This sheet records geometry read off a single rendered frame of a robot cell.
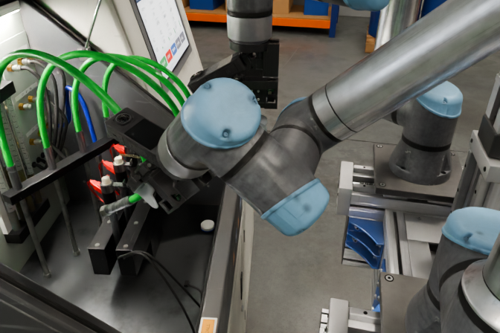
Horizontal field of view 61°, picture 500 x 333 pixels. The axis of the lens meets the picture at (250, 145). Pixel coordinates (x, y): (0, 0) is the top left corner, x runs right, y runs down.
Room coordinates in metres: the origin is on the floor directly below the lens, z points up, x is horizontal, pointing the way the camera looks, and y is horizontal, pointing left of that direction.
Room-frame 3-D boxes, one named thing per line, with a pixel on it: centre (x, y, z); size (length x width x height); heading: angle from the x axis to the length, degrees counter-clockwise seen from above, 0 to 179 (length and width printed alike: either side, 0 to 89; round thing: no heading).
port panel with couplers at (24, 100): (0.99, 0.55, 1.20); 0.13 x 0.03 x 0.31; 176
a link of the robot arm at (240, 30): (0.72, 0.00, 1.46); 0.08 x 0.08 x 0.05
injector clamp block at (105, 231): (0.86, 0.30, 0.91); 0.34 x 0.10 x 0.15; 176
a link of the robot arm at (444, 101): (0.92, -0.43, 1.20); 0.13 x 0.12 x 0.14; 41
